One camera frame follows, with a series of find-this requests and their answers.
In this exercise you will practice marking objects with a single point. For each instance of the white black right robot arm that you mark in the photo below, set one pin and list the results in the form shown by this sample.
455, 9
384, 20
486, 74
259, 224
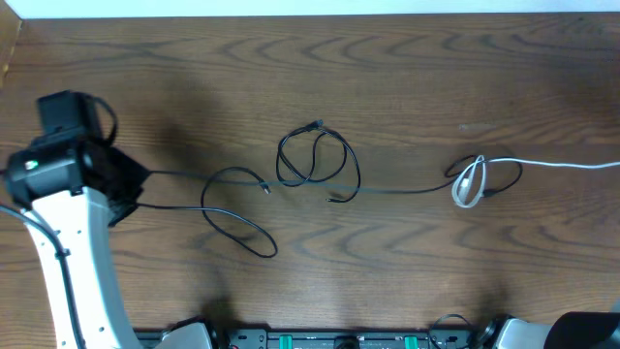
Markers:
576, 329

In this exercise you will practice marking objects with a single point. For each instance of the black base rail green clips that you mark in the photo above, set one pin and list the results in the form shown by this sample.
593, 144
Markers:
264, 339

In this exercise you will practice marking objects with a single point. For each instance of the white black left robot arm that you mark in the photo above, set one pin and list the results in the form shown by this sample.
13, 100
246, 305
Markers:
68, 195

